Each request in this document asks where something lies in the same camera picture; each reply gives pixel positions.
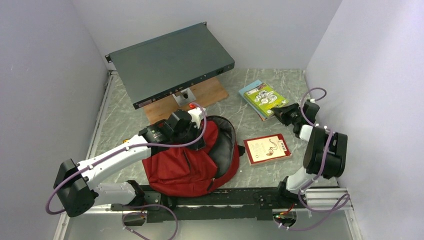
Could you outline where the red bordered book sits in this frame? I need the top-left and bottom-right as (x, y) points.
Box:
(243, 133), (292, 167)

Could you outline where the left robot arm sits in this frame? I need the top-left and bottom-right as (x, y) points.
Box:
(45, 105), (207, 218)

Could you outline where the aluminium frame rail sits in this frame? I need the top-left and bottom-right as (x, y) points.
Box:
(85, 70), (118, 159)

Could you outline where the green illustrated book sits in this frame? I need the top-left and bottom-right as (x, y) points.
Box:
(247, 85), (289, 117)

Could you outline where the red student backpack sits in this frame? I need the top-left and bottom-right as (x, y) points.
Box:
(142, 115), (245, 198)

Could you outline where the light blue book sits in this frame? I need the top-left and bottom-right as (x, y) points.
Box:
(238, 79), (268, 121)

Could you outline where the grey rack-mount device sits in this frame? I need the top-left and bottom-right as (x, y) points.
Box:
(105, 22), (235, 110)

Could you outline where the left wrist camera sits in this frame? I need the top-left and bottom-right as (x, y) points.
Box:
(187, 102), (207, 129)

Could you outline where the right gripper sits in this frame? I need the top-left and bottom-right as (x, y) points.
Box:
(272, 102), (303, 127)

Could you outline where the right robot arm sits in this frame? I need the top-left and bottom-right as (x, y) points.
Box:
(271, 99), (348, 208)

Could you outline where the metal stand bracket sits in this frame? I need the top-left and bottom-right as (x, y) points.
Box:
(172, 87), (196, 107)

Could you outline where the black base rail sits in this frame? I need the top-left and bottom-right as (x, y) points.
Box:
(110, 181), (301, 223)

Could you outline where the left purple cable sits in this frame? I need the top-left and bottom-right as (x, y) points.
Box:
(45, 102), (208, 216)

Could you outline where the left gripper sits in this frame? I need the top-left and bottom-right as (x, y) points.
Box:
(172, 120), (207, 151)

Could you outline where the wooden board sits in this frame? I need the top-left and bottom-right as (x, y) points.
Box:
(142, 77), (229, 124)

